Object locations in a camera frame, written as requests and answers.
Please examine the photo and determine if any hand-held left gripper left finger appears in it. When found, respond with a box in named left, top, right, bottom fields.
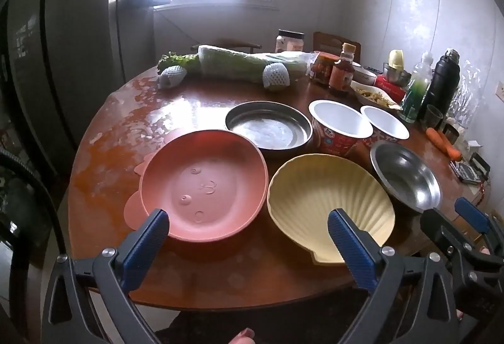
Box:
left=41, top=208, right=171, bottom=344

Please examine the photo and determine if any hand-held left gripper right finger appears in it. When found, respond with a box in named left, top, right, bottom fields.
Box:
left=328, top=208, right=461, bottom=344

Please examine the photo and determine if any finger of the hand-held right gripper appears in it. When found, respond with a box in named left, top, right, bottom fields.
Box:
left=421, top=209, right=493, bottom=270
left=455, top=198, right=504, bottom=246

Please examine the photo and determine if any yellow shell-shaped plate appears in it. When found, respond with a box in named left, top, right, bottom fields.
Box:
left=267, top=154, right=395, bottom=265

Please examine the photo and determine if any pink plastic plate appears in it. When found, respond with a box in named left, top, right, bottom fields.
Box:
left=124, top=129, right=269, bottom=241

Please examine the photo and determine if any white paper noodle cup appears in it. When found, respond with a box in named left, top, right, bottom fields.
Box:
left=308, top=99, right=373, bottom=158

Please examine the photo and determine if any round steel plate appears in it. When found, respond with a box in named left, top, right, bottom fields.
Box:
left=225, top=101, right=314, bottom=159

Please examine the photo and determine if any black framed device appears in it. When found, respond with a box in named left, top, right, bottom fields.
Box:
left=451, top=153, right=492, bottom=185

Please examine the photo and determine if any orange carrot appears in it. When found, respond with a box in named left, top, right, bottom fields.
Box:
left=426, top=127, right=462, bottom=161

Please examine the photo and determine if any small steel tin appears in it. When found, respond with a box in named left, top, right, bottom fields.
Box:
left=443, top=123, right=461, bottom=146

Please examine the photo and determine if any clear drinking glass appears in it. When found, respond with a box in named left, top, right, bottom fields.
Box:
left=422, top=105, right=445, bottom=131

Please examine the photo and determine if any clear plastic bag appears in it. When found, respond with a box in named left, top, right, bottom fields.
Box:
left=445, top=60, right=483, bottom=128

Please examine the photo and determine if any green liquid plastic bottle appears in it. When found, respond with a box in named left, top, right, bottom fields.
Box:
left=398, top=52, right=434, bottom=123

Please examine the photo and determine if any black thermos flask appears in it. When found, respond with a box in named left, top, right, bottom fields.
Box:
left=419, top=49, right=461, bottom=120

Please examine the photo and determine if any red box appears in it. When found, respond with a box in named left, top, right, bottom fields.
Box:
left=374, top=74, right=408, bottom=102

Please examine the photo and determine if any white dish with food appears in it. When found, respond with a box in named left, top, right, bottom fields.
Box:
left=350, top=81, right=403, bottom=110

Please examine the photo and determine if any small steel bowl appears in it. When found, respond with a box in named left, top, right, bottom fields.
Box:
left=384, top=64, right=412, bottom=87

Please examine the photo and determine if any fruit in white foam net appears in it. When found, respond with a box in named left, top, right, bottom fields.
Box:
left=158, top=66, right=187, bottom=89
left=262, top=62, right=291, bottom=93

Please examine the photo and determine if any yellow plastic cup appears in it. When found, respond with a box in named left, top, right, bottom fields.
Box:
left=388, top=49, right=406, bottom=71

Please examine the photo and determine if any white ceramic bowl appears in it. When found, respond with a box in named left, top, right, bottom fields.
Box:
left=352, top=62, right=378, bottom=85

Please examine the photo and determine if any brown sauce bottle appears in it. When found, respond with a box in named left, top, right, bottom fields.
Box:
left=329, top=43, right=357, bottom=96

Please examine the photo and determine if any red sauce jar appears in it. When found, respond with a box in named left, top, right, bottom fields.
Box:
left=310, top=51, right=339, bottom=87

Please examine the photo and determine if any green lettuce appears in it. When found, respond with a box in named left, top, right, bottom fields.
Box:
left=157, top=52, right=201, bottom=75

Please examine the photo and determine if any wrapped napa cabbage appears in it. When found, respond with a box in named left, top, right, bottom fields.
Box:
left=197, top=45, right=312, bottom=84

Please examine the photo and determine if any wooden chair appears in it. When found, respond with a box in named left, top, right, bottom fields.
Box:
left=313, top=32, right=362, bottom=63

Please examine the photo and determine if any grey refrigerator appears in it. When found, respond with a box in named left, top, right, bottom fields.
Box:
left=0, top=0, right=130, bottom=191

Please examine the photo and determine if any glass jar black lid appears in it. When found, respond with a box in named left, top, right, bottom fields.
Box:
left=276, top=29, right=305, bottom=53

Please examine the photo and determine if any wooden armchair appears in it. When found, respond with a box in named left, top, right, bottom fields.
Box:
left=191, top=39, right=262, bottom=53

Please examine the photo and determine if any black cable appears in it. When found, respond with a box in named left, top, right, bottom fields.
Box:
left=0, top=151, right=69, bottom=258

